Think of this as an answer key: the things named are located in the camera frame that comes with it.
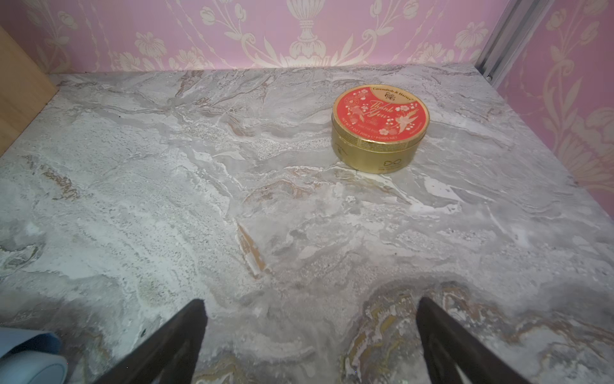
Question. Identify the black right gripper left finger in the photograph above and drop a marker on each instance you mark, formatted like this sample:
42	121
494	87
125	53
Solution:
169	355

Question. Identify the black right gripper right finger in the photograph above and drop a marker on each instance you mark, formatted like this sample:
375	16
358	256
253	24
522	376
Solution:
451	353

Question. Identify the light blue umbrella sleeve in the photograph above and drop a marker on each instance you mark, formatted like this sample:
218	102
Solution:
29	357

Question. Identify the round gold red candy tin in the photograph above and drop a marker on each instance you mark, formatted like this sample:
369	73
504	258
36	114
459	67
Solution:
378	128

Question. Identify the wooden two-tier shelf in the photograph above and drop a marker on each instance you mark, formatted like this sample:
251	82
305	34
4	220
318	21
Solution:
25	91

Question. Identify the aluminium corner frame post right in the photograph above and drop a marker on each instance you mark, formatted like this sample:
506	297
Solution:
512	33

